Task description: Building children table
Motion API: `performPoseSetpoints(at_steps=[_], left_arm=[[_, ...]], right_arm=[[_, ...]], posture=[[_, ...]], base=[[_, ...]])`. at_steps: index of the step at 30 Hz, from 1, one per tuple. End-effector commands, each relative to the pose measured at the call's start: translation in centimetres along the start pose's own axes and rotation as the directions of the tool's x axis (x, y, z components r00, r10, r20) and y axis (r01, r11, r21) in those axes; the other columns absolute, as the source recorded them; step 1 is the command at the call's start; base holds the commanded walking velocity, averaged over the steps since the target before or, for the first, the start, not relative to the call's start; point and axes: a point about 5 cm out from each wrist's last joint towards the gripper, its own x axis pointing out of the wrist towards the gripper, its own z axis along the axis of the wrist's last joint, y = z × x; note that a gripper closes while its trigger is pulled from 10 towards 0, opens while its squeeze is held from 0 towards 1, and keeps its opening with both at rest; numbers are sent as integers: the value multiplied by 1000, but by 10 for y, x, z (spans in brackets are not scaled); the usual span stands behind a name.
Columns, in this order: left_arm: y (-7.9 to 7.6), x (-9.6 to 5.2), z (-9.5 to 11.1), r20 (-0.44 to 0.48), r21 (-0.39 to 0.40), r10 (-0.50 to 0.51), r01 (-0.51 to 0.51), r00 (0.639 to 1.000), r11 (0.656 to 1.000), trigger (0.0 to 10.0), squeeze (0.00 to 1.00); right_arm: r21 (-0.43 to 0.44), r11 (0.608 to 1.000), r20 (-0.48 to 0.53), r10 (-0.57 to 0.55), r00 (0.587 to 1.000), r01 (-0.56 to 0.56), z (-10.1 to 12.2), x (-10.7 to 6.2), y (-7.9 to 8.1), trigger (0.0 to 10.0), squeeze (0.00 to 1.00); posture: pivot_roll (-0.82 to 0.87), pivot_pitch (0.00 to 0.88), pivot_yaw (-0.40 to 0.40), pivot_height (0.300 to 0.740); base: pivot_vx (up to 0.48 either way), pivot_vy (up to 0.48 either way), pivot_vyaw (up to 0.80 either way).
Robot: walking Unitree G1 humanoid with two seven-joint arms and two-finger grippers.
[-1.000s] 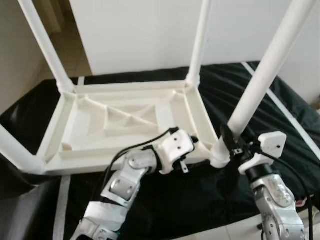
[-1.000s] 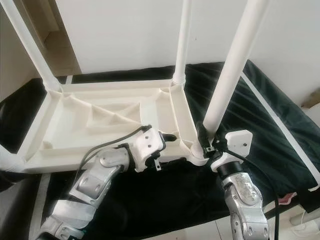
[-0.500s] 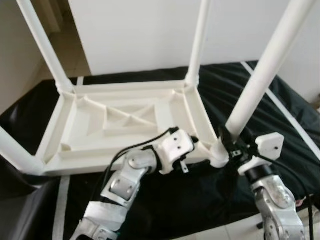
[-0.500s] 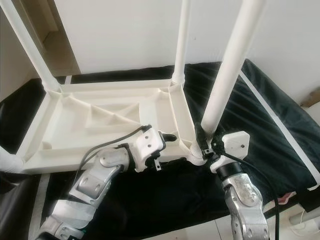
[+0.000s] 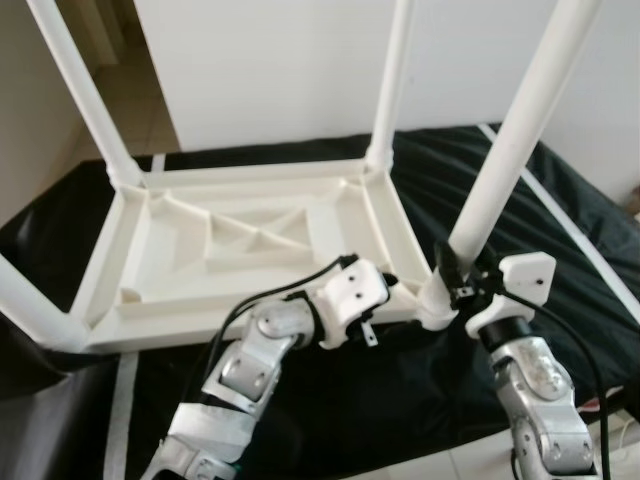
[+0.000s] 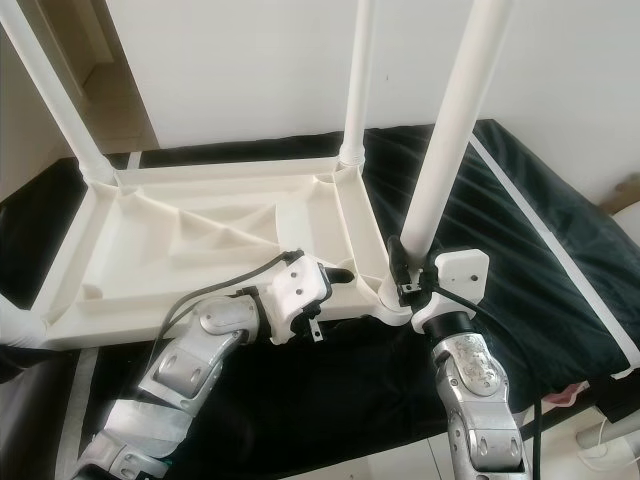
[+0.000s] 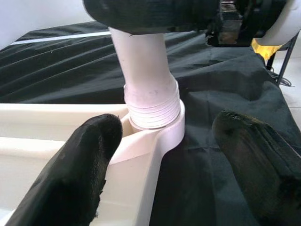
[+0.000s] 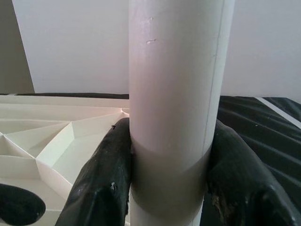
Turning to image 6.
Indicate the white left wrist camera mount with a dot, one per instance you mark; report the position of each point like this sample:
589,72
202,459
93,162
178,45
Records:
295,290

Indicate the brown wooden object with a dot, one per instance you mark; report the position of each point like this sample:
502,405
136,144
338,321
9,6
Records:
625,195

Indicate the pink object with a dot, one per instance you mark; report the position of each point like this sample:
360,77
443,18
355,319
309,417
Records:
565,395

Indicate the black cloth cover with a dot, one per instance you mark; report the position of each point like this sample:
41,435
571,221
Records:
360,400

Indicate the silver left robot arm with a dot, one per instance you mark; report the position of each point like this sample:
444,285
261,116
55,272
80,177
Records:
190,370

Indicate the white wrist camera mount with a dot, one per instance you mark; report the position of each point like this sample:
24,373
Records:
295,290
460,272

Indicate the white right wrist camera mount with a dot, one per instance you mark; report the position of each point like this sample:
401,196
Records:
460,272

